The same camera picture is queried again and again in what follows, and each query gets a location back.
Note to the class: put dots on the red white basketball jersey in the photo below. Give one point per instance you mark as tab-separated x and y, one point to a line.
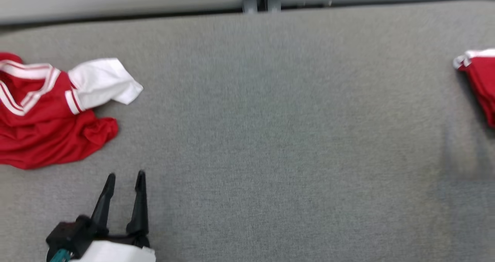
46	138

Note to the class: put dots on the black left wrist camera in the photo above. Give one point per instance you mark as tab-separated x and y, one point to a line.
69	233

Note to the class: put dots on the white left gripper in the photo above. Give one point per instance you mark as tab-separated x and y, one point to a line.
116	253

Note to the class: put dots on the red white elastic shorts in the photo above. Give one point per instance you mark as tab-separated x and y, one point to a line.
483	80

